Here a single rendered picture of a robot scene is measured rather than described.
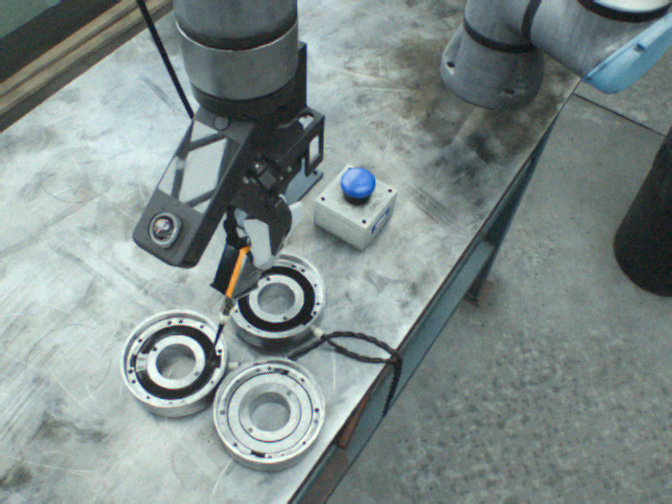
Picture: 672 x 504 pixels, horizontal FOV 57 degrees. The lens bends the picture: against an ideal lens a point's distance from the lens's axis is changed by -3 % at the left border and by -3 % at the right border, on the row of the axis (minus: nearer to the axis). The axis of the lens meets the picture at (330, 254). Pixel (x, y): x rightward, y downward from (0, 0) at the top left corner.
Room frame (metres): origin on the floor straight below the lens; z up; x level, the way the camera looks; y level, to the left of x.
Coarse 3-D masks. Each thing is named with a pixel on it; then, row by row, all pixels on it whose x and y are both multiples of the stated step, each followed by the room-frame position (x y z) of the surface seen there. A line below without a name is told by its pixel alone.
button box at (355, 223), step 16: (336, 192) 0.47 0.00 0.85; (384, 192) 0.48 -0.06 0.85; (320, 208) 0.46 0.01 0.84; (336, 208) 0.45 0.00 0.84; (352, 208) 0.45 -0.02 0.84; (368, 208) 0.45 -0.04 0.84; (384, 208) 0.46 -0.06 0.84; (320, 224) 0.45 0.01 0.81; (336, 224) 0.44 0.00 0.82; (352, 224) 0.43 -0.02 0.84; (368, 224) 0.43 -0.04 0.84; (384, 224) 0.47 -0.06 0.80; (352, 240) 0.43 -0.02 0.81; (368, 240) 0.43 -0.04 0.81
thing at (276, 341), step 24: (288, 264) 0.38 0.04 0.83; (312, 264) 0.37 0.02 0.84; (264, 288) 0.35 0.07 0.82; (288, 288) 0.35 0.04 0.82; (240, 312) 0.32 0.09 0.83; (264, 312) 0.32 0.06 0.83; (288, 312) 0.32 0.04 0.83; (312, 312) 0.32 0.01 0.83; (264, 336) 0.28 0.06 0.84; (288, 336) 0.29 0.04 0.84
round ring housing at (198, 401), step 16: (144, 320) 0.29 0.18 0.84; (160, 320) 0.30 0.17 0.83; (176, 320) 0.30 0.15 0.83; (192, 320) 0.30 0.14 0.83; (208, 320) 0.30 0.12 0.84; (144, 336) 0.28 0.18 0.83; (176, 336) 0.28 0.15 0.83; (208, 336) 0.29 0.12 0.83; (128, 352) 0.26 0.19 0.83; (160, 352) 0.27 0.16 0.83; (176, 352) 0.28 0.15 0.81; (192, 352) 0.27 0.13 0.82; (224, 352) 0.26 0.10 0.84; (128, 368) 0.24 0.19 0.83; (160, 368) 0.26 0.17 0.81; (224, 368) 0.25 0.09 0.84; (128, 384) 0.22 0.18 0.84; (160, 384) 0.23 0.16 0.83; (176, 384) 0.23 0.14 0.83; (208, 384) 0.23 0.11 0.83; (144, 400) 0.21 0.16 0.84; (160, 400) 0.21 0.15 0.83; (176, 400) 0.22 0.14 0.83; (192, 400) 0.21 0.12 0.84; (208, 400) 0.22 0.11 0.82; (176, 416) 0.20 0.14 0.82
